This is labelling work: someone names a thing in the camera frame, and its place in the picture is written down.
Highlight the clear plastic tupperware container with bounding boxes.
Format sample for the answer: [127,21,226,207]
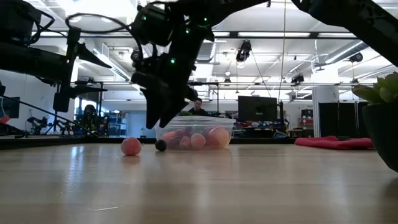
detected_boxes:
[154,115,236,151]

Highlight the large pink toy peach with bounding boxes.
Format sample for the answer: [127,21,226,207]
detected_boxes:
[207,126,231,149]

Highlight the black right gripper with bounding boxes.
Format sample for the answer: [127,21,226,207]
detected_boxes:
[131,37,200,129]

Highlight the blue storage shelf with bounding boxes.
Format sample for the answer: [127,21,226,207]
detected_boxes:
[104,110,128,138]

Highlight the person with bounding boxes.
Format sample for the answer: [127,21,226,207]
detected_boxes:
[79,104,105,137]
[188,97,210,117]

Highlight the red storage shelf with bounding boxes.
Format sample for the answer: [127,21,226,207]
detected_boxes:
[297,108,314,131]

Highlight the magenta folded cloth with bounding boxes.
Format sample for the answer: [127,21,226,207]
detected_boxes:
[294,135,374,151]

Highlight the potted green succulent plant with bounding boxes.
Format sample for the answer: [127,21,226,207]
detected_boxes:
[351,72,398,174]

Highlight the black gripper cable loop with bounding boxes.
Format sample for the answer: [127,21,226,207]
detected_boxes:
[64,12,144,60]

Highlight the black room divider panels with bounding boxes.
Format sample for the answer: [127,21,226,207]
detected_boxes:
[318,101,369,139]

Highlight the dark wall screen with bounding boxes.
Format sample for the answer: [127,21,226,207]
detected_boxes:
[0,96,21,119]

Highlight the black computer monitor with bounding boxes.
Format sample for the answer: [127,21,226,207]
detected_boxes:
[238,95,279,123]

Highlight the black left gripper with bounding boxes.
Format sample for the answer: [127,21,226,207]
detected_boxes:
[40,27,112,112]

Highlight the long black arm cable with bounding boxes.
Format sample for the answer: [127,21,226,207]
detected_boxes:
[0,95,99,138]

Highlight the cluttered work table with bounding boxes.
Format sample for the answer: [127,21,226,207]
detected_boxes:
[234,121,296,138]

